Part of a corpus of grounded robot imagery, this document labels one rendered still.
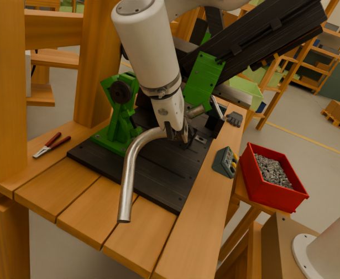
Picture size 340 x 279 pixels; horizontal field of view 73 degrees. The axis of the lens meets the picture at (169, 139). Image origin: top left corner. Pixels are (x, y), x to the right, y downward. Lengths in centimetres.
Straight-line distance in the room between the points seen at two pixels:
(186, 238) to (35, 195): 42
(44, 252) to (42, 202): 96
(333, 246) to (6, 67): 86
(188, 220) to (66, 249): 106
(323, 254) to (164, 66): 61
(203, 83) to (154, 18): 65
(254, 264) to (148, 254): 33
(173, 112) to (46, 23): 47
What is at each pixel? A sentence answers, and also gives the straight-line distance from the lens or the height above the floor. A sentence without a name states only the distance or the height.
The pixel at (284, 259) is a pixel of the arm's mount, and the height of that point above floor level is 95.
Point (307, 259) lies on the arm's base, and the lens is 79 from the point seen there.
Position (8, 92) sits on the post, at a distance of 64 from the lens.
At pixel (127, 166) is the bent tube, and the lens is 58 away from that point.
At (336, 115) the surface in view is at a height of 22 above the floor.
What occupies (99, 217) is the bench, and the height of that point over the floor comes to 88.
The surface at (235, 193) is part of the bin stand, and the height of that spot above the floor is 80.
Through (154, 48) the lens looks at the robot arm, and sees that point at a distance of 39.
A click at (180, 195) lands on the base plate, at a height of 90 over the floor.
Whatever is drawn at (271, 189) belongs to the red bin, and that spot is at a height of 89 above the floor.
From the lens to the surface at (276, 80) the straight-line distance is 397.
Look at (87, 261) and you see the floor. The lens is 162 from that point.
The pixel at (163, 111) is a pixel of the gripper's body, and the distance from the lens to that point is 47.
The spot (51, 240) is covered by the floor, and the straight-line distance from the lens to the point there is 169.
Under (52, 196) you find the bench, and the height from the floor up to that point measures 88.
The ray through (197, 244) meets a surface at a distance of 69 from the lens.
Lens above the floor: 143
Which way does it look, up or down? 31 degrees down
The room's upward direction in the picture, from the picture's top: 20 degrees clockwise
